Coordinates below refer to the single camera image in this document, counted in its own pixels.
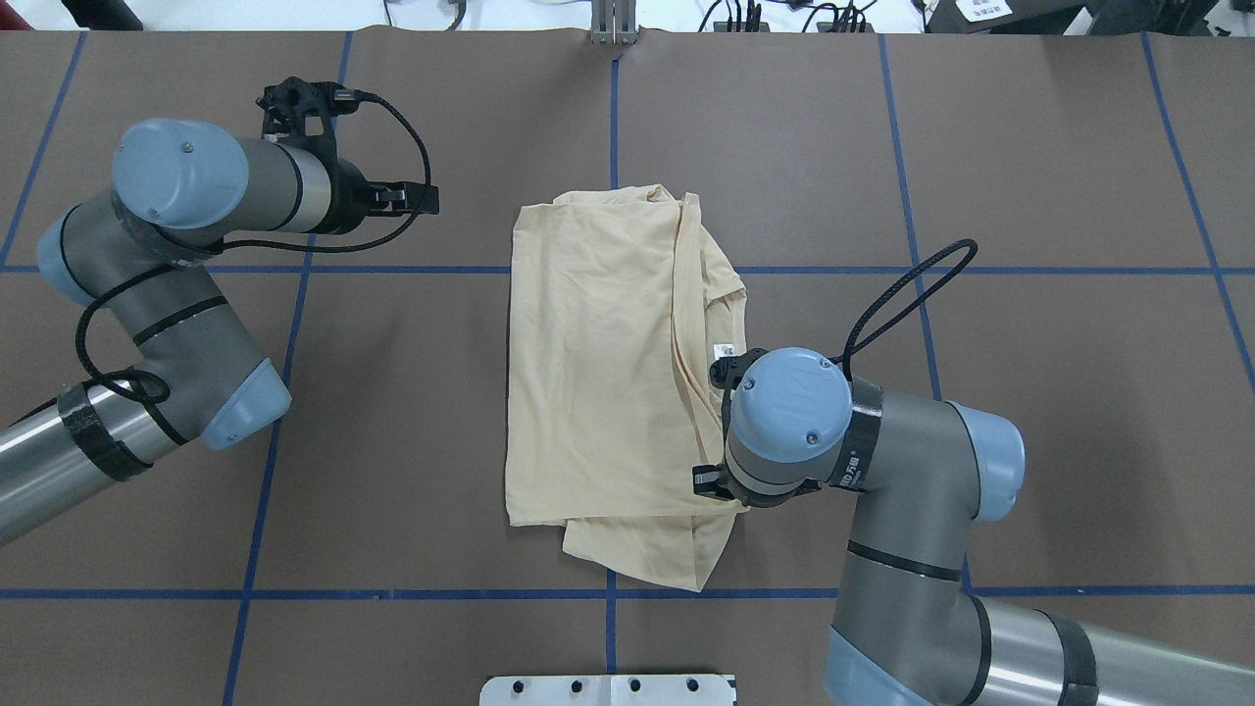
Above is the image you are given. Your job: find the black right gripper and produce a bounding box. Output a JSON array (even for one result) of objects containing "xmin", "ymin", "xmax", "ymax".
[{"xmin": 693, "ymin": 461, "xmax": 825, "ymax": 508}]

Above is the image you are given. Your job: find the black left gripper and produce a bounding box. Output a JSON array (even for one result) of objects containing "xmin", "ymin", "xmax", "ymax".
[{"xmin": 328, "ymin": 162, "xmax": 441, "ymax": 234}]

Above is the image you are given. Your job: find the cream long-sleeve printed shirt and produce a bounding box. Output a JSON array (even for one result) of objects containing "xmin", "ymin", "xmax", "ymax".
[{"xmin": 505, "ymin": 184, "xmax": 747, "ymax": 591}]

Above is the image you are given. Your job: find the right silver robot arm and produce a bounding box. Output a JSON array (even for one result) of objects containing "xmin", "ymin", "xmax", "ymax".
[{"xmin": 693, "ymin": 347, "xmax": 1254, "ymax": 705}]

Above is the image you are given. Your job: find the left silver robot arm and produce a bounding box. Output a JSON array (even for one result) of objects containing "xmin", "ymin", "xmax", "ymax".
[{"xmin": 3, "ymin": 118, "xmax": 439, "ymax": 542}]

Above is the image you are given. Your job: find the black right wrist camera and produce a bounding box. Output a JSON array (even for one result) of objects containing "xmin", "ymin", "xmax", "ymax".
[{"xmin": 709, "ymin": 347, "xmax": 771, "ymax": 390}]

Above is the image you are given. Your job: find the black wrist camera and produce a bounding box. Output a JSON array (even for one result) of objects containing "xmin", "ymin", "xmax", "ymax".
[
  {"xmin": 256, "ymin": 76, "xmax": 360, "ymax": 167},
  {"xmin": 709, "ymin": 347, "xmax": 771, "ymax": 390}
]

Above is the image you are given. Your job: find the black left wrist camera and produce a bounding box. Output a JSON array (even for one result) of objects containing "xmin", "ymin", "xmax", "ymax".
[{"xmin": 256, "ymin": 76, "xmax": 360, "ymax": 167}]

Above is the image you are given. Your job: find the aluminium frame post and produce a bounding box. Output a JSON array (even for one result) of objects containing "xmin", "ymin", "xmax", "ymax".
[{"xmin": 589, "ymin": 0, "xmax": 639, "ymax": 46}]

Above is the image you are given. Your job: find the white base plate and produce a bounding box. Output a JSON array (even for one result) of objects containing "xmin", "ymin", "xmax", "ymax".
[{"xmin": 478, "ymin": 673, "xmax": 738, "ymax": 705}]

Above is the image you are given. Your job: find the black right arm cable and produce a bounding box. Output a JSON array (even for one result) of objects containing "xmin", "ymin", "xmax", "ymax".
[{"xmin": 838, "ymin": 238, "xmax": 979, "ymax": 377}]

